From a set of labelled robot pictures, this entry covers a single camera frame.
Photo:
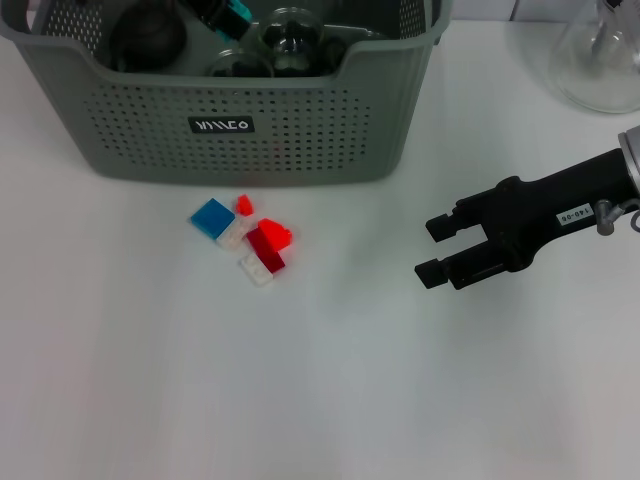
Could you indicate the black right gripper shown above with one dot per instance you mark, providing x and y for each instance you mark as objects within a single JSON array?
[{"x": 550, "y": 215}]

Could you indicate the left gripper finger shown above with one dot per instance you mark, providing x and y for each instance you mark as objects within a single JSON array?
[{"x": 212, "y": 12}]

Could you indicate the cyan toy brick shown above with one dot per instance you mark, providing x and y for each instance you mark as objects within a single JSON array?
[{"x": 240, "y": 12}]

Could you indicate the white toy brick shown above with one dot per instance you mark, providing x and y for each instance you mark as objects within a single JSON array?
[
  {"x": 256, "y": 271},
  {"x": 235, "y": 239}
]

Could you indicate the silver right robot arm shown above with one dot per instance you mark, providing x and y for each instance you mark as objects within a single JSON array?
[{"x": 631, "y": 160}]

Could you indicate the grey perforated plastic storage bin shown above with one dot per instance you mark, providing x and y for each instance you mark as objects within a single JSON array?
[{"x": 300, "y": 125}]

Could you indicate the black round teapot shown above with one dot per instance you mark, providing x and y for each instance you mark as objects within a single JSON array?
[{"x": 150, "y": 35}]

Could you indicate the large bright red toy brick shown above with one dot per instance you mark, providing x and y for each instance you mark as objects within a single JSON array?
[{"x": 277, "y": 232}]

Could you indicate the dark red toy brick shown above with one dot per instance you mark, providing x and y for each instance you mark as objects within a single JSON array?
[{"x": 267, "y": 252}]

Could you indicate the blue toy brick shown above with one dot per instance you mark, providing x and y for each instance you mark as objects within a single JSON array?
[{"x": 212, "y": 217}]

